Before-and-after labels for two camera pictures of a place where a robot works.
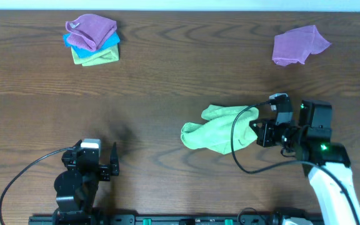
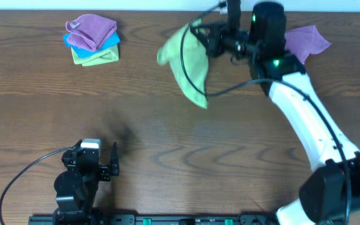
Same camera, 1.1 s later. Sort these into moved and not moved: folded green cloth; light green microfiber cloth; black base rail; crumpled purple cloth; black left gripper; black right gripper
Moved: black right gripper; light green microfiber cloth
Not moved: folded green cloth; black base rail; black left gripper; crumpled purple cloth
